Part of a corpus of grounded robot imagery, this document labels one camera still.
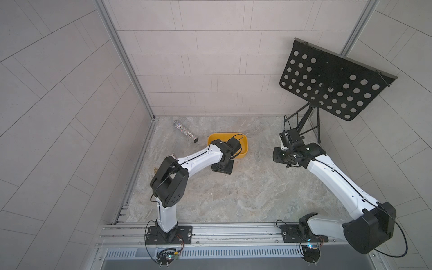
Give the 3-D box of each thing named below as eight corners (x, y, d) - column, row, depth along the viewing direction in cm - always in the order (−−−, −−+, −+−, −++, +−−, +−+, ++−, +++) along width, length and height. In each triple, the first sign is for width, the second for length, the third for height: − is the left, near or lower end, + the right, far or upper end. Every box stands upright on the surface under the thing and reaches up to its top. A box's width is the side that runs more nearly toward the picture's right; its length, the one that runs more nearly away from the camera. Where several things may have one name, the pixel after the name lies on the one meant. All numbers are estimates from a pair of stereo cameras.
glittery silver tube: (173, 125, 113) (172, 122, 110) (178, 123, 115) (177, 119, 112) (193, 145, 103) (193, 141, 100) (198, 141, 105) (197, 138, 102)
